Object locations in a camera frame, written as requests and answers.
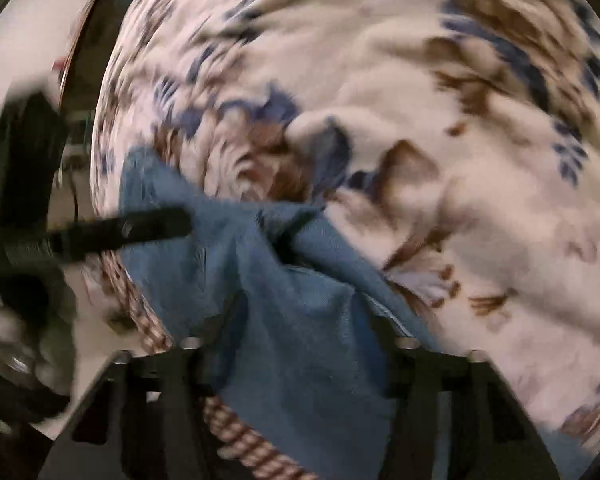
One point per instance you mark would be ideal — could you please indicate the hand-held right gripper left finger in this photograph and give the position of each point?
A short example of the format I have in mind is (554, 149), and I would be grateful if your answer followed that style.
(180, 385)

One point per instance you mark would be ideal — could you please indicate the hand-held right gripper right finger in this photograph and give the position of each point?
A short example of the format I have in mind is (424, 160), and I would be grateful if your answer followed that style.
(415, 385)

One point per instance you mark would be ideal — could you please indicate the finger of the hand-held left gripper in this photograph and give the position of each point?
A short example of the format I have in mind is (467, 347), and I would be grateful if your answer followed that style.
(130, 230)

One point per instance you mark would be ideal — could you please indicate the blue denim pants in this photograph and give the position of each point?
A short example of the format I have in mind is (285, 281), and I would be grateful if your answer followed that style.
(290, 340)

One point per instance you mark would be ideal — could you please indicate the dark furniture edge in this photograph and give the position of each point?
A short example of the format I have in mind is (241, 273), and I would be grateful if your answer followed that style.
(92, 85)

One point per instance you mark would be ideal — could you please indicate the floral fleece blanket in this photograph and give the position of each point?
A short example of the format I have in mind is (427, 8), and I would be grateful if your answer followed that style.
(390, 110)

